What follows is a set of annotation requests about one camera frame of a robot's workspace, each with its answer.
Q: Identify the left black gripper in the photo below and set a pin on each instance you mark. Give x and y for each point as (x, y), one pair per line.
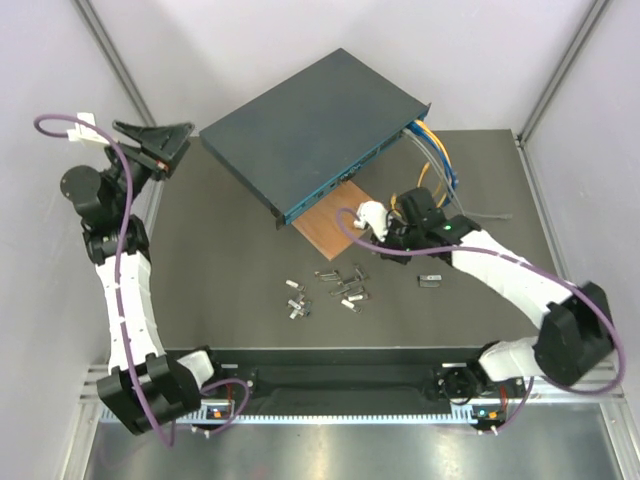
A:
(166, 140)

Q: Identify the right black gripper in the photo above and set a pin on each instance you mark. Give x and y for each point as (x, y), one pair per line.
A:
(392, 225)

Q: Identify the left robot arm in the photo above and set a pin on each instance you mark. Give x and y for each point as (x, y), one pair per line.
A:
(144, 387)

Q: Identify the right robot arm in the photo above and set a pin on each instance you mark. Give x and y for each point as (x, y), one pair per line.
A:
(571, 338)

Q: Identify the SFP module pile centre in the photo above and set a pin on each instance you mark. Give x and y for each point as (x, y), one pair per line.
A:
(349, 288)

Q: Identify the wooden board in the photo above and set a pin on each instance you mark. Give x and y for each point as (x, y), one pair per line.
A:
(319, 223)

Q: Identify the silver SFP module left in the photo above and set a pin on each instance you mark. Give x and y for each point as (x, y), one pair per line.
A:
(295, 285)

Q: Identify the SFP module cluster left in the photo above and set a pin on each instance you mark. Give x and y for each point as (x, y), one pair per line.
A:
(299, 307)

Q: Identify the black table mat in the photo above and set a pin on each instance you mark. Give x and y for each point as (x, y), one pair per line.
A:
(219, 266)

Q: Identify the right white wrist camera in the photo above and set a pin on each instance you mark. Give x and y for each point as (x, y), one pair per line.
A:
(372, 214)

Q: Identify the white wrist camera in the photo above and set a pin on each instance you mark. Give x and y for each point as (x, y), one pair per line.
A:
(84, 132)
(372, 214)

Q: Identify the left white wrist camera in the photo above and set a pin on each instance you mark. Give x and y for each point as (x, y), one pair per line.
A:
(84, 132)

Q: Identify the dark blue network switch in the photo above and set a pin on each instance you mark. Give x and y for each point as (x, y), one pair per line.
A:
(297, 142)

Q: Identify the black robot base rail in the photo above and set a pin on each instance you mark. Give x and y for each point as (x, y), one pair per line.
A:
(360, 381)

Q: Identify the perforated cable duct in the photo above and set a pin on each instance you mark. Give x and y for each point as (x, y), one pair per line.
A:
(469, 414)

